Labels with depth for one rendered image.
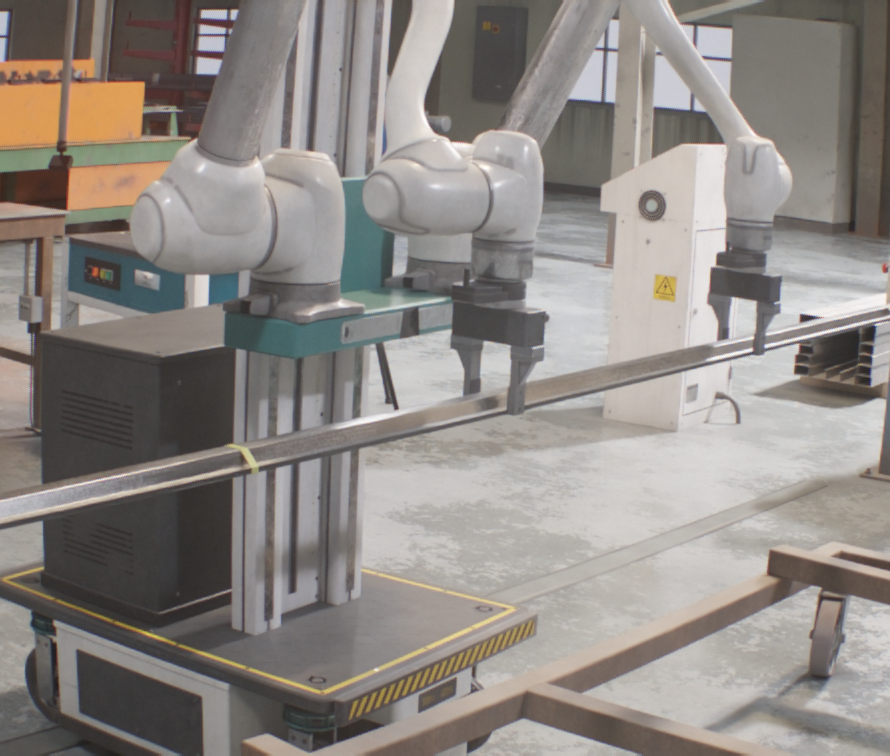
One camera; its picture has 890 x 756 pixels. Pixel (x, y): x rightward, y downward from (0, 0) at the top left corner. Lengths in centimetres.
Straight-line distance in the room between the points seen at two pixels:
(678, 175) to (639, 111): 540
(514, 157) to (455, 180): 12
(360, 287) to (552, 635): 136
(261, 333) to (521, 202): 61
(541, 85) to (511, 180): 98
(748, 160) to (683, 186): 351
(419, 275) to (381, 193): 90
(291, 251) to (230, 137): 25
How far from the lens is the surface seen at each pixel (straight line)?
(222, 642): 312
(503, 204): 237
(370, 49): 320
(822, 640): 397
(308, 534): 331
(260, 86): 261
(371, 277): 320
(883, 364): 778
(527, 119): 335
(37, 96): 1190
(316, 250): 280
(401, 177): 227
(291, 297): 281
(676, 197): 661
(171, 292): 530
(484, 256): 242
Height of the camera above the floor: 139
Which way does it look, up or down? 10 degrees down
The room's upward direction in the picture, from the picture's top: 3 degrees clockwise
